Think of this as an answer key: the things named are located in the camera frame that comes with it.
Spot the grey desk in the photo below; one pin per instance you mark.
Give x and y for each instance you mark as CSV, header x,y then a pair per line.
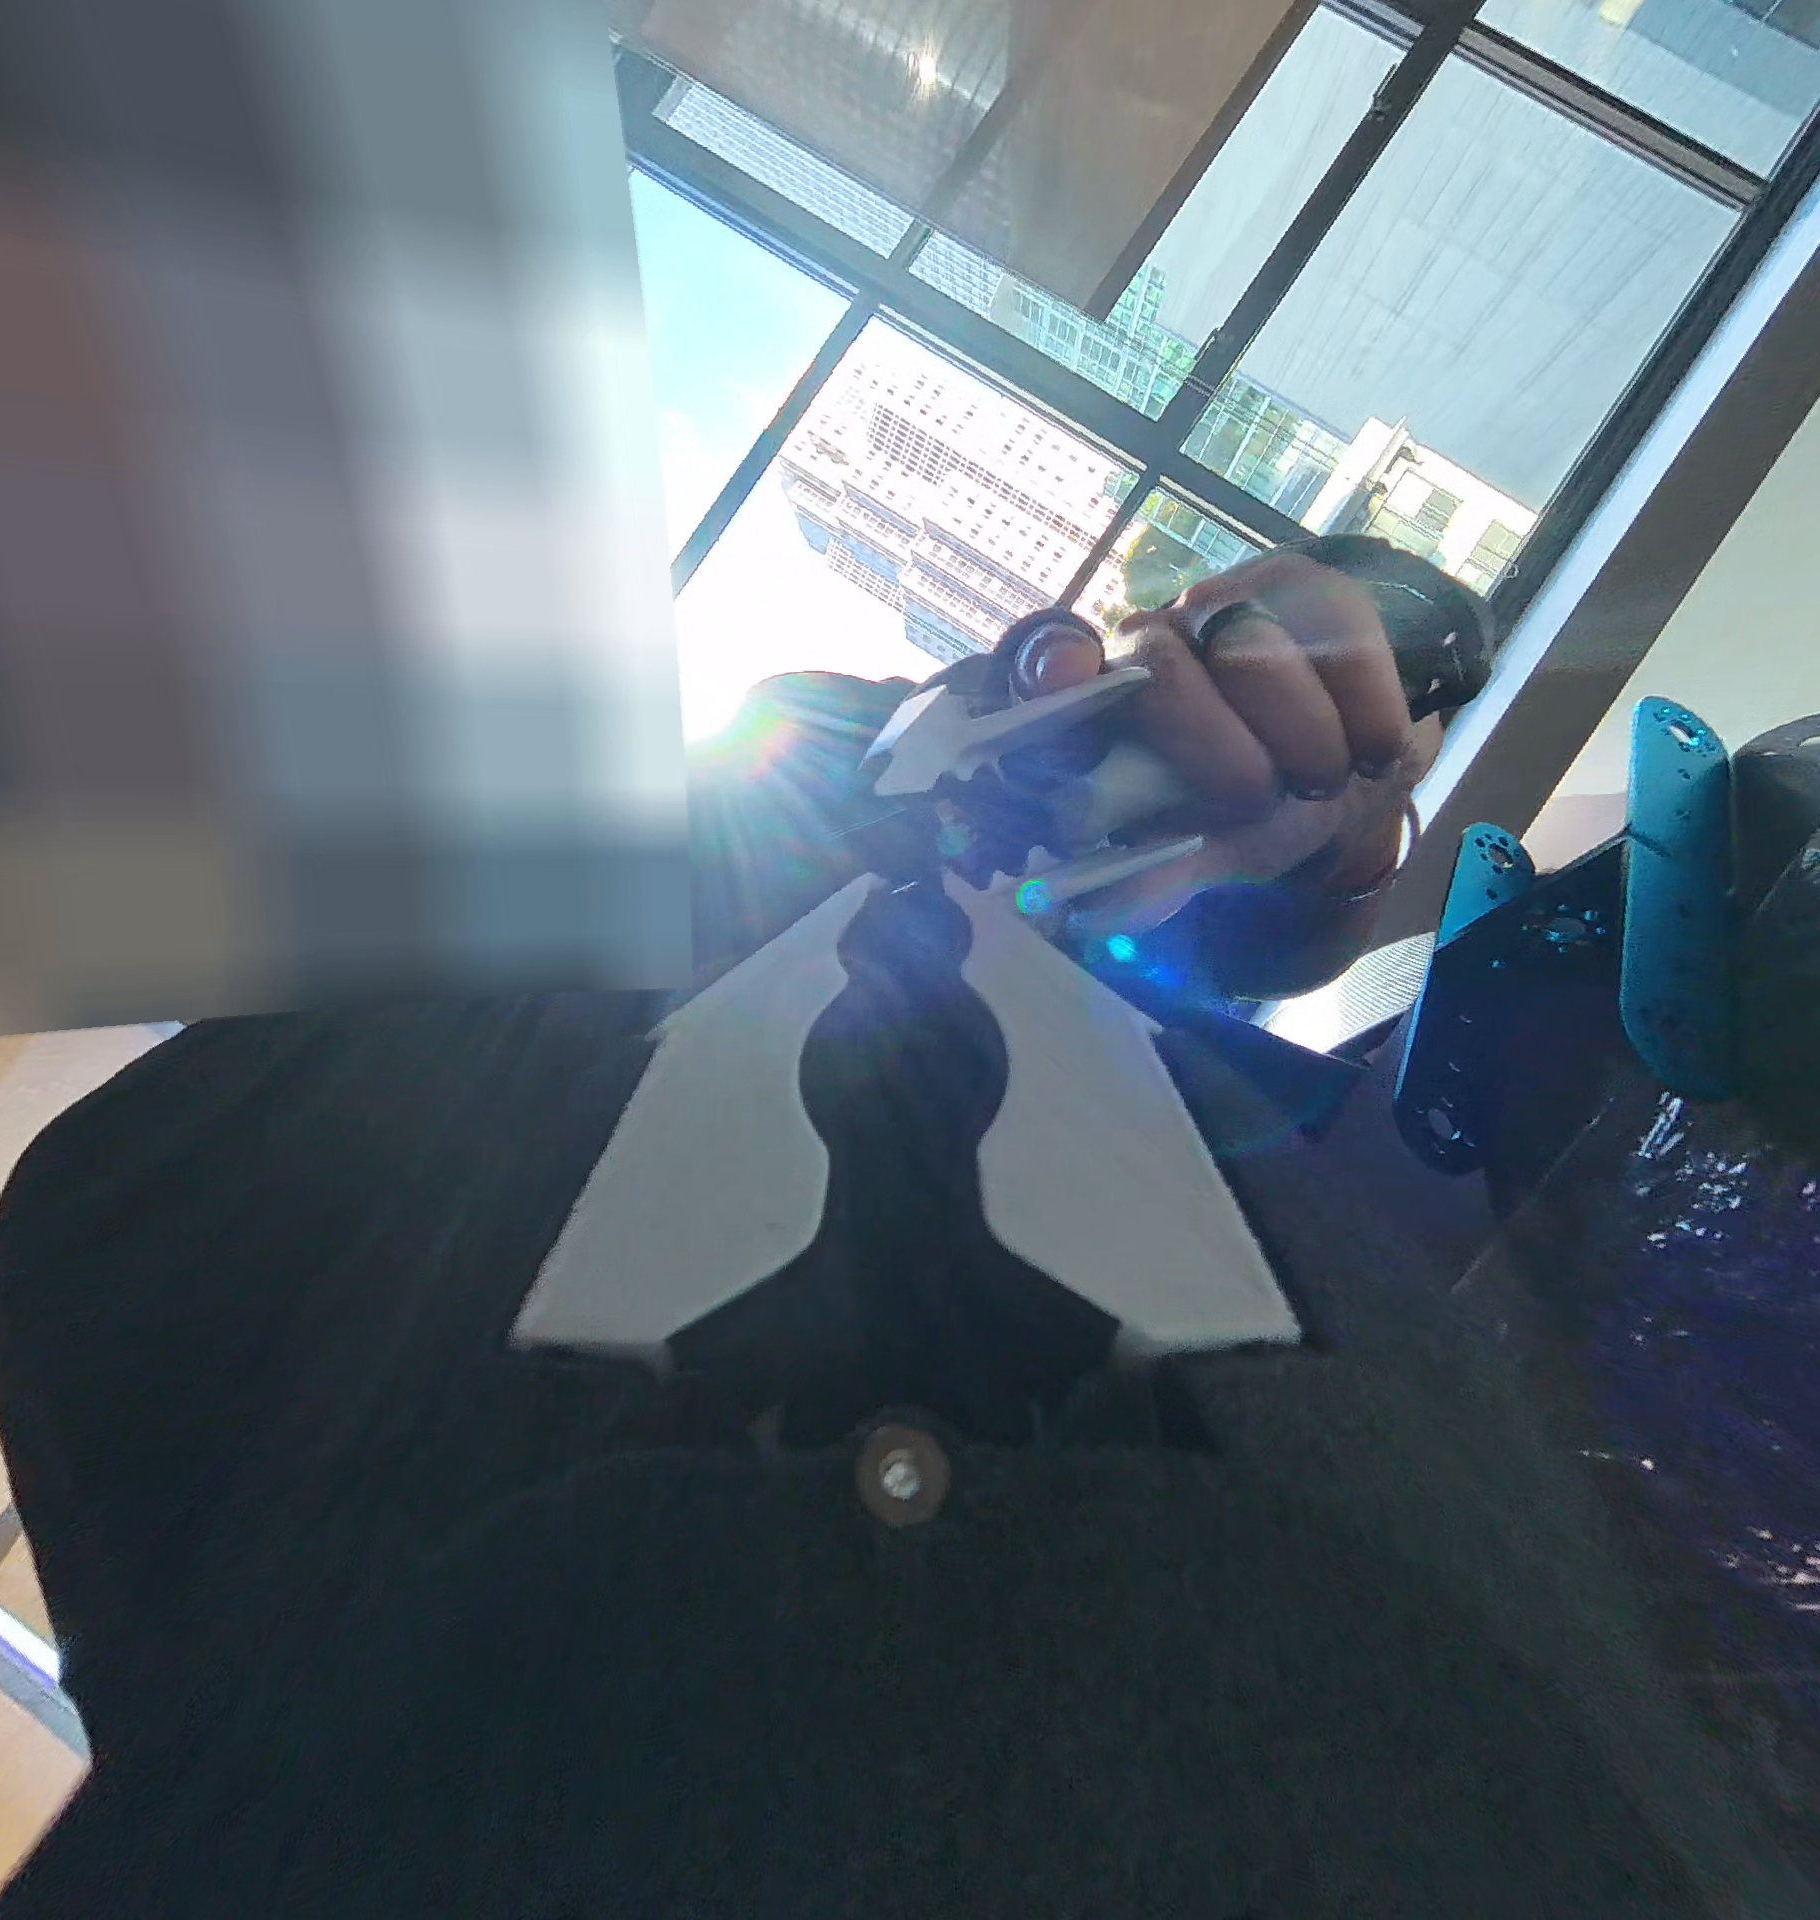
x,y
1338,1020

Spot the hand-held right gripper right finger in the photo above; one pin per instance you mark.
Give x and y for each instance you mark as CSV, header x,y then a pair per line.
x,y
1119,1186

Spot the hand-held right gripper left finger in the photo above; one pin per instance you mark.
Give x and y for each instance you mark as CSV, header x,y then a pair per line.
x,y
700,1186

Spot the blue metal bracket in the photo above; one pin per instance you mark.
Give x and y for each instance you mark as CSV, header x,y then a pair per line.
x,y
1675,902

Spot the large clear plastic bag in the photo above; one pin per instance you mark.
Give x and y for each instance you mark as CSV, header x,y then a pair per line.
x,y
1750,1350

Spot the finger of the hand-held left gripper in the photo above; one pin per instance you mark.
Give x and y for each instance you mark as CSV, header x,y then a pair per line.
x,y
1119,873
987,729

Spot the person's left hand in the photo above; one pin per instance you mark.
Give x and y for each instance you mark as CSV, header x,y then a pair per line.
x,y
1298,706

